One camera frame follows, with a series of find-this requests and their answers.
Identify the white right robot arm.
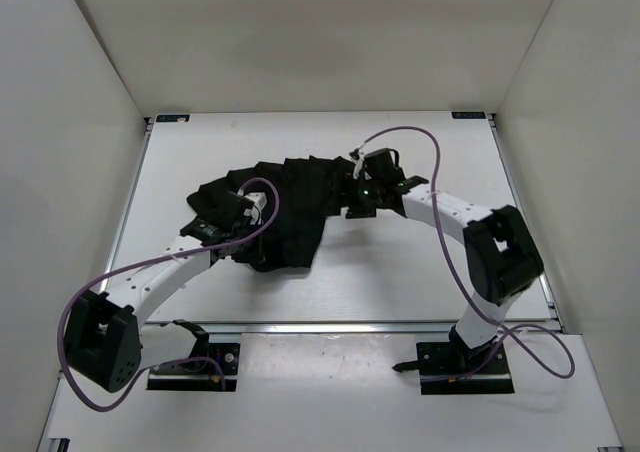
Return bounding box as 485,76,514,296
349,148,544,373

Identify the left blue table label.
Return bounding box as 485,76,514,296
155,114,190,123

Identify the aluminium table front rail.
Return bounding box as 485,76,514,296
201,321,453,335

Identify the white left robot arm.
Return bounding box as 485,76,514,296
62,190,270,393

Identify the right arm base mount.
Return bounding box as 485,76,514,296
392,329,515,396

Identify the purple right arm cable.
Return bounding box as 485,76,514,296
349,125,576,381

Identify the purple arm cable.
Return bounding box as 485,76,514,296
56,177,281,413
349,125,576,381

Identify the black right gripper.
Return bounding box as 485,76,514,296
320,173,383,220

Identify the black pleated skirt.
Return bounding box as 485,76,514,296
186,156,354,273

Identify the right blue table label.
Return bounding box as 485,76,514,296
451,111,486,120

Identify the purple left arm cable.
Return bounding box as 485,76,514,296
56,177,281,413

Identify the blue table label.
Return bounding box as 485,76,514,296
155,114,190,123
451,111,486,120

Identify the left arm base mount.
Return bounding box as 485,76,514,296
147,324,241,393

